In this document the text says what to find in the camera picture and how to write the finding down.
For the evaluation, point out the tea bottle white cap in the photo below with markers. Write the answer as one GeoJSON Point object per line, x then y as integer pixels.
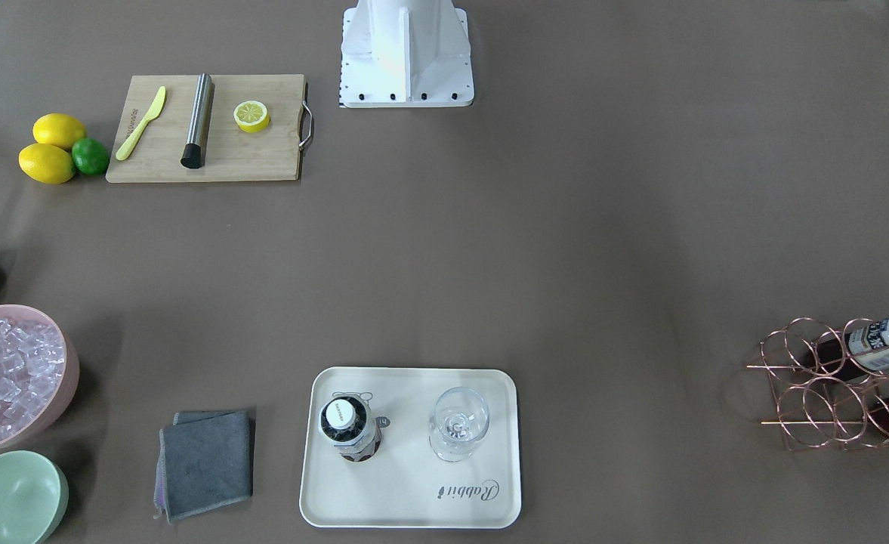
{"type": "Point", "coordinates": [350, 427]}

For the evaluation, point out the copper wire bottle basket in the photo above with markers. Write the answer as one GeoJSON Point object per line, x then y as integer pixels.
{"type": "Point", "coordinates": [816, 411]}

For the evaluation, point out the clear wine glass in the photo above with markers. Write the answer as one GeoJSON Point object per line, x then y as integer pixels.
{"type": "Point", "coordinates": [458, 423]}

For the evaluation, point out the cream rabbit tray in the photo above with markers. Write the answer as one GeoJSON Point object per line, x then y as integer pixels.
{"type": "Point", "coordinates": [402, 484]}

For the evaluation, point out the bamboo cutting board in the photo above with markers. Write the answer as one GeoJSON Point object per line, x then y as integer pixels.
{"type": "Point", "coordinates": [273, 154]}

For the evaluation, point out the half lemon slice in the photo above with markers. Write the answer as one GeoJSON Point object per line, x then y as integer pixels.
{"type": "Point", "coordinates": [251, 116]}

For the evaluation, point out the steel muddler black tip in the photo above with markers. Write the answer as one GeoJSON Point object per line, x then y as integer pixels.
{"type": "Point", "coordinates": [194, 150]}

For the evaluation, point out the grey folded cloth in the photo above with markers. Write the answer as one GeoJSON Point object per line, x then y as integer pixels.
{"type": "Point", "coordinates": [205, 462]}

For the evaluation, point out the yellow plastic knife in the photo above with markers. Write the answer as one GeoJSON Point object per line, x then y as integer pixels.
{"type": "Point", "coordinates": [152, 113]}

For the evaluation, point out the green lime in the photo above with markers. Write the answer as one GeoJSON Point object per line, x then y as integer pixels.
{"type": "Point", "coordinates": [90, 157]}

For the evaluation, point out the yellow lemon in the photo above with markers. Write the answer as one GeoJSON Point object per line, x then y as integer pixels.
{"type": "Point", "coordinates": [46, 163]}
{"type": "Point", "coordinates": [58, 129]}

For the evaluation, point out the pink ribbed bowl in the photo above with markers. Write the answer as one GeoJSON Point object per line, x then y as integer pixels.
{"type": "Point", "coordinates": [65, 391]}

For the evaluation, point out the clear ice cubes pile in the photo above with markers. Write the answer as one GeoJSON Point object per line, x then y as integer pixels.
{"type": "Point", "coordinates": [32, 364]}

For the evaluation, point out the mint green bowl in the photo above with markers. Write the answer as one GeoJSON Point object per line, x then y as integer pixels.
{"type": "Point", "coordinates": [33, 497]}

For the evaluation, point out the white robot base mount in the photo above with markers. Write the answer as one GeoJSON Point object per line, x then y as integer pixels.
{"type": "Point", "coordinates": [405, 54]}

